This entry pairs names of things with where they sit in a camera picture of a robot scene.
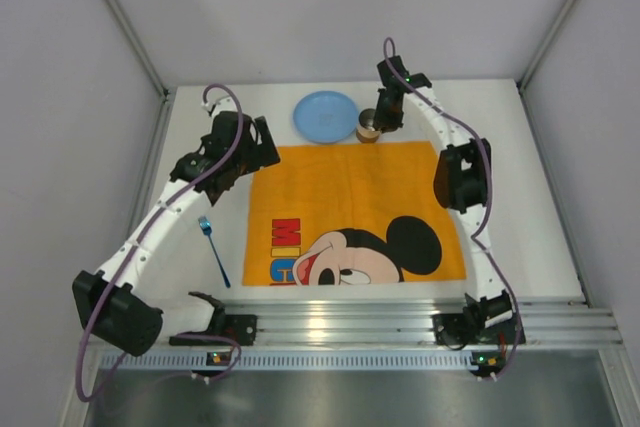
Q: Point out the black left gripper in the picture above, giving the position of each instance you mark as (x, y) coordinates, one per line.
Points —
(265, 142)

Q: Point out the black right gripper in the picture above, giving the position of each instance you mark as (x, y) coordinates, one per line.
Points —
(388, 114)

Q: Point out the orange cartoon mouse cloth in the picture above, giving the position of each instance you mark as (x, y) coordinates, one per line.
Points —
(351, 214)

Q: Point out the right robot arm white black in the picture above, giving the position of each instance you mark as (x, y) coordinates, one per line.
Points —
(463, 185)

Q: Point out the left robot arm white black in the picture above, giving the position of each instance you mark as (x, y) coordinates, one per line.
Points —
(142, 294)

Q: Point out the small metal cup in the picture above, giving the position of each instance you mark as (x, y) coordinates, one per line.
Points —
(365, 131)

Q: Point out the blue plastic plate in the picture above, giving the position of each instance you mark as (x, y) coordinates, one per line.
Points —
(325, 117)

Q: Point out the blue metal fork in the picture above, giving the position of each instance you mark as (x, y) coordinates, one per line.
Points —
(206, 228)

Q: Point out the left aluminium frame post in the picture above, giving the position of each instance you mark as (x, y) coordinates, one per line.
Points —
(124, 24)

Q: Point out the aluminium frame post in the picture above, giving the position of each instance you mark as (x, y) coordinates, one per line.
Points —
(555, 28)
(124, 24)

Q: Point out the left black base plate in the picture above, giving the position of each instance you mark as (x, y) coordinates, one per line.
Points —
(241, 329)

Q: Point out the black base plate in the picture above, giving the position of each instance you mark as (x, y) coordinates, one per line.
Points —
(241, 329)
(455, 331)

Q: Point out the slotted grey cable duct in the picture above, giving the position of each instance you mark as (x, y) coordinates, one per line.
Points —
(258, 360)

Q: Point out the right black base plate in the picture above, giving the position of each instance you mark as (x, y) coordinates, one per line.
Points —
(455, 331)

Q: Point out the right aluminium frame post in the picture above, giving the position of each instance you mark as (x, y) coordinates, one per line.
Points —
(555, 28)

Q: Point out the aluminium mounting rail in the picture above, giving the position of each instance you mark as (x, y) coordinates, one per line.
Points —
(341, 324)

